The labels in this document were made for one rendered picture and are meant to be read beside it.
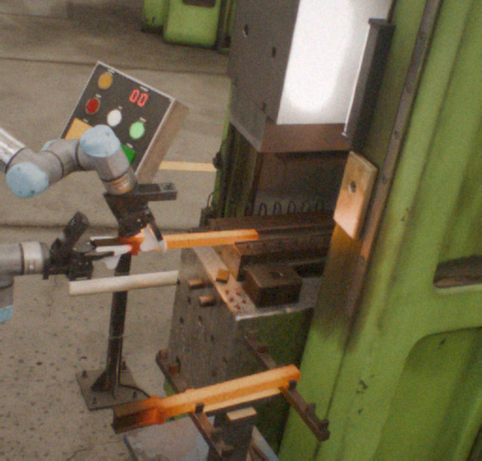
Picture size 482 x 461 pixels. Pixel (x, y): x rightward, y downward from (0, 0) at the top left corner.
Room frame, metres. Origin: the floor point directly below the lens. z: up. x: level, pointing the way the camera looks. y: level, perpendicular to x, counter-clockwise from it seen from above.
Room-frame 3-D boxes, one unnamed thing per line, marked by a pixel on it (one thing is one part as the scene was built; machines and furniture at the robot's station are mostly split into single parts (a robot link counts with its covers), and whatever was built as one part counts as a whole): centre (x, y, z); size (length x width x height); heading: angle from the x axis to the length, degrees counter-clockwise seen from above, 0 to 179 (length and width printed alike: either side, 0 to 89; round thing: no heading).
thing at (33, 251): (1.52, 0.45, 0.99); 0.08 x 0.05 x 0.08; 28
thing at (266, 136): (1.88, -0.16, 1.32); 0.42 x 0.20 x 0.10; 118
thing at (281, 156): (1.87, -0.20, 1.24); 0.30 x 0.07 x 0.06; 118
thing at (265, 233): (1.85, -0.17, 0.99); 0.42 x 0.05 x 0.01; 118
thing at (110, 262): (1.59, 0.28, 0.98); 0.09 x 0.03 x 0.06; 115
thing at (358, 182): (1.56, -0.24, 1.27); 0.09 x 0.02 x 0.17; 28
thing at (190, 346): (1.83, -0.19, 0.69); 0.56 x 0.38 x 0.45; 118
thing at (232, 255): (1.88, -0.16, 0.96); 0.42 x 0.20 x 0.09; 118
